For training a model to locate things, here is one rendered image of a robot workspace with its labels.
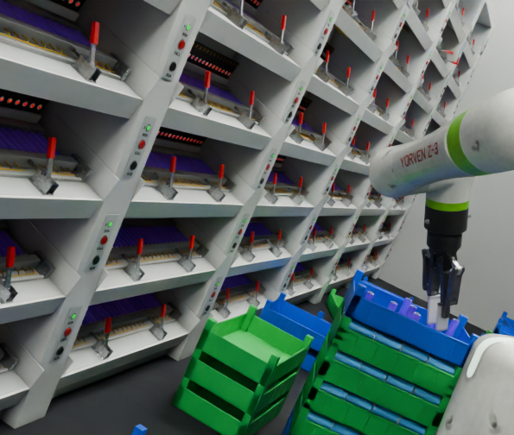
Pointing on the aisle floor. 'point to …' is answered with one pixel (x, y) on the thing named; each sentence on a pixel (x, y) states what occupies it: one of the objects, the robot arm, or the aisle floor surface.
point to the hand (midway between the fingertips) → (438, 313)
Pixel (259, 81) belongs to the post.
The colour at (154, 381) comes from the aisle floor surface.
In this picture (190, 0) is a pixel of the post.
